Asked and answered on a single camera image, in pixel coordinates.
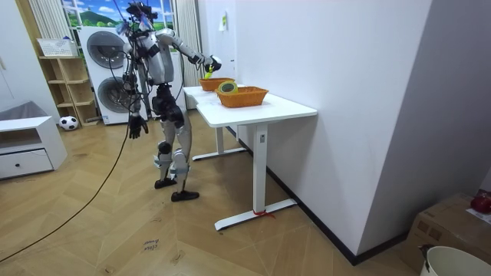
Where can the wooden shelf unit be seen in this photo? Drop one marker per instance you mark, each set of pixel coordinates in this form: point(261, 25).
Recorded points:
point(78, 92)

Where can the red soft toy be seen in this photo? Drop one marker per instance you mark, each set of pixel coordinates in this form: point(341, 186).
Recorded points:
point(481, 204)

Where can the orange woven basket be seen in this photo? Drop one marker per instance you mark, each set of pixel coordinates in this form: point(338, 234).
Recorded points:
point(241, 99)
point(213, 84)

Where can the white pleated curtain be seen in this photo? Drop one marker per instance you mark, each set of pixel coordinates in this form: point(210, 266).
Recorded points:
point(188, 27)
point(48, 17)

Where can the black and white football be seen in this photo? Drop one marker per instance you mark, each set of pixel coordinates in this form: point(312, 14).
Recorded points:
point(68, 123)

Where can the white plastic basket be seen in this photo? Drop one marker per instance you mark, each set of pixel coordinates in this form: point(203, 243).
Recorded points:
point(57, 47)

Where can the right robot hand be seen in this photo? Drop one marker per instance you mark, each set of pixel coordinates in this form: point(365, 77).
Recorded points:
point(214, 62)

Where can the white washing machine tower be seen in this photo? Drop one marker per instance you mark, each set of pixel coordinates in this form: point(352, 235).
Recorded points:
point(103, 50)

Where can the cardboard box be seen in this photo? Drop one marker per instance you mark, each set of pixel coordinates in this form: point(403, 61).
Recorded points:
point(445, 230)

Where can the white low cabinet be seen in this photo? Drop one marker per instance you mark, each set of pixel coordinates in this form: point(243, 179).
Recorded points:
point(42, 132)

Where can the white desk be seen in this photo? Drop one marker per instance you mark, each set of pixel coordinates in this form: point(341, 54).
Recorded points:
point(249, 111)

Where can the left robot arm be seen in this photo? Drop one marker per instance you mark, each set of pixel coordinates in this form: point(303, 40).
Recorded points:
point(130, 78)

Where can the landscape window wall poster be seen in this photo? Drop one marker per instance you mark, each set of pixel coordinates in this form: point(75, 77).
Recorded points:
point(96, 15)

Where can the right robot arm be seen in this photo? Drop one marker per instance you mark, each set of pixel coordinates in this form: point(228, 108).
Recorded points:
point(180, 44)

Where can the robot legs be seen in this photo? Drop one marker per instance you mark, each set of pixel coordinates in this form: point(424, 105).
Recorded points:
point(184, 132)

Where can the yellow-green soft toy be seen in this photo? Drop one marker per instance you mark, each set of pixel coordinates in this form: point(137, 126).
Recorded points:
point(208, 73)

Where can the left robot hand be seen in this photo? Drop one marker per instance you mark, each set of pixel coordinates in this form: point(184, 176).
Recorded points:
point(136, 124)

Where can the green and yellow tape roll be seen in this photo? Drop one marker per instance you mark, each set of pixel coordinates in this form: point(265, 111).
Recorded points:
point(222, 89)

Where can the white paper sheet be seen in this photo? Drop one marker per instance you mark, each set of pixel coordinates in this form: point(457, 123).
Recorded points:
point(481, 216)

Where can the white waste bin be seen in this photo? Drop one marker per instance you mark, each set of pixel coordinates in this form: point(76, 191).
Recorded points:
point(456, 264)

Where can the yellow-green wall note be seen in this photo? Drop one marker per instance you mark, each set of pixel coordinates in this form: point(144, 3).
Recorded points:
point(223, 21)

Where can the robot body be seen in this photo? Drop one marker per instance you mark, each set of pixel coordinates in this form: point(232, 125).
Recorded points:
point(162, 57)

